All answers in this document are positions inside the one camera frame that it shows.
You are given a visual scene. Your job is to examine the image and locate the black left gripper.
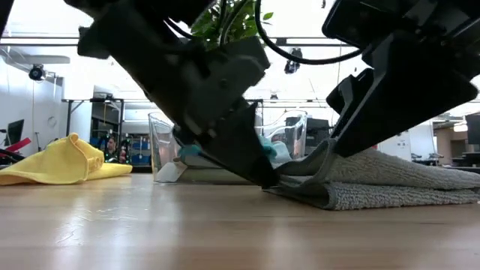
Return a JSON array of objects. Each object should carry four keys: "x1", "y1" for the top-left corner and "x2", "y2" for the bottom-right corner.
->
[{"x1": 85, "y1": 7, "x2": 281, "y2": 189}]

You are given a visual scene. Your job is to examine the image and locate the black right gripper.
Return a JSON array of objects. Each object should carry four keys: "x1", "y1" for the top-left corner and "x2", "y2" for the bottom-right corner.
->
[{"x1": 325, "y1": 10, "x2": 480, "y2": 158}]

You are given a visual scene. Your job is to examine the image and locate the pale green microfiber towel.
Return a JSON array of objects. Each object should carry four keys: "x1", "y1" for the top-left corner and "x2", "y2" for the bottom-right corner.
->
[{"x1": 179, "y1": 166, "x2": 252, "y2": 185}]

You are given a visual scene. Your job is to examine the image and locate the teal microfiber towel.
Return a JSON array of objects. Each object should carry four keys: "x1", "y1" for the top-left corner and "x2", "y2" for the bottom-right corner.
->
[{"x1": 178, "y1": 134, "x2": 278, "y2": 161}]

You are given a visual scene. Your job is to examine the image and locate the light blue microfiber towel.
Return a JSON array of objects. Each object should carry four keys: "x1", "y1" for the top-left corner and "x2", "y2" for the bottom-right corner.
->
[{"x1": 183, "y1": 141, "x2": 293, "y2": 169}]

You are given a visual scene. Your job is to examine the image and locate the grey microfiber towel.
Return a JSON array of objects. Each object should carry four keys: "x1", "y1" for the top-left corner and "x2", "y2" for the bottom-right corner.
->
[{"x1": 264, "y1": 137, "x2": 480, "y2": 211}]

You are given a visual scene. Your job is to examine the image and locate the yellow microfiber towel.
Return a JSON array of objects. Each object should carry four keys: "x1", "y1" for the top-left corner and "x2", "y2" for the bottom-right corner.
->
[{"x1": 0, "y1": 133, "x2": 133, "y2": 187}]

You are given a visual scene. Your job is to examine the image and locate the white pillar kiosk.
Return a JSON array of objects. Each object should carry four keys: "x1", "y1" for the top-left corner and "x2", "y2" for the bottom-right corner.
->
[{"x1": 377, "y1": 129, "x2": 413, "y2": 158}]

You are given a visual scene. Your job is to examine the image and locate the clear plastic bin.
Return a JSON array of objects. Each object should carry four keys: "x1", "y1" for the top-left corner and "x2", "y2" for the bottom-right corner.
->
[{"x1": 148, "y1": 109, "x2": 308, "y2": 185}]

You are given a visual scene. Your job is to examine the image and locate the black equipment rack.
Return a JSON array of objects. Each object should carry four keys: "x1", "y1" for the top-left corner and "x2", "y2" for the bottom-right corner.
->
[{"x1": 285, "y1": 116, "x2": 332, "y2": 149}]

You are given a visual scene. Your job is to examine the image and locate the dark computer monitor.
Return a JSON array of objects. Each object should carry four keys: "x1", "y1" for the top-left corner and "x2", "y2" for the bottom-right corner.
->
[
  {"x1": 6, "y1": 118, "x2": 26, "y2": 147},
  {"x1": 466, "y1": 113, "x2": 480, "y2": 146}
]

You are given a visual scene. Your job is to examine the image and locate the person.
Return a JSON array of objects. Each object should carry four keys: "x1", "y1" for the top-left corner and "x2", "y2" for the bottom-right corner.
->
[{"x1": 104, "y1": 136, "x2": 119, "y2": 163}]

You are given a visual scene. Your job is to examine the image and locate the green leafy plant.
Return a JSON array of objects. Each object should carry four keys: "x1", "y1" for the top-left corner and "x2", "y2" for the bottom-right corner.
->
[{"x1": 190, "y1": 0, "x2": 275, "y2": 50}]

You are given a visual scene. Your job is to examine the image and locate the black background table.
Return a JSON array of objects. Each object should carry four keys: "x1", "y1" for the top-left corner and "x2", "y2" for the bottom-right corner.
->
[{"x1": 61, "y1": 97, "x2": 125, "y2": 158}]

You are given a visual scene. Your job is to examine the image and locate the red slanted bar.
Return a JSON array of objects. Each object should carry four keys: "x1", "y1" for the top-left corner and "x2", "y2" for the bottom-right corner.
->
[{"x1": 4, "y1": 137, "x2": 35, "y2": 154}]

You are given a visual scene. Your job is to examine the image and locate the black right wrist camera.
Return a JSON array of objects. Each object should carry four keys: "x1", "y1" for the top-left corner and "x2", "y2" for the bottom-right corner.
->
[{"x1": 322, "y1": 0, "x2": 417, "y2": 50}]

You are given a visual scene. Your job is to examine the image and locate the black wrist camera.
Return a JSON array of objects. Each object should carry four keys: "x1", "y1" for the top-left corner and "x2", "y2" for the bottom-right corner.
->
[
  {"x1": 322, "y1": 0, "x2": 417, "y2": 50},
  {"x1": 77, "y1": 25, "x2": 113, "y2": 60}
]

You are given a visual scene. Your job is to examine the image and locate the black ceiling-hung camera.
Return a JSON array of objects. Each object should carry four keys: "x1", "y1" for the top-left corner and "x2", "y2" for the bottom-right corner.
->
[
  {"x1": 283, "y1": 47, "x2": 304, "y2": 76},
  {"x1": 28, "y1": 64, "x2": 47, "y2": 82}
]

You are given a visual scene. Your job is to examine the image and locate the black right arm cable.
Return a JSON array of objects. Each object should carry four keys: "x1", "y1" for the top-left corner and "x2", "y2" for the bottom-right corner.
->
[{"x1": 254, "y1": 0, "x2": 367, "y2": 66}]

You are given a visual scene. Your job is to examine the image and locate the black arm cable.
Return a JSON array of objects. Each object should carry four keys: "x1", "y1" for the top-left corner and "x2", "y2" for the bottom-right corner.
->
[
  {"x1": 164, "y1": 0, "x2": 248, "y2": 48},
  {"x1": 254, "y1": 0, "x2": 367, "y2": 66}
]

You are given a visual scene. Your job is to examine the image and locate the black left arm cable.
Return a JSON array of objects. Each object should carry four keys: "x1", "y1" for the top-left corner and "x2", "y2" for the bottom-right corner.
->
[{"x1": 164, "y1": 0, "x2": 248, "y2": 48}]

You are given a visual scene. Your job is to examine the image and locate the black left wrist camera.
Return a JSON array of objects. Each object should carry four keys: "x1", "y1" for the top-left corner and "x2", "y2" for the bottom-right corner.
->
[{"x1": 77, "y1": 25, "x2": 113, "y2": 60}]

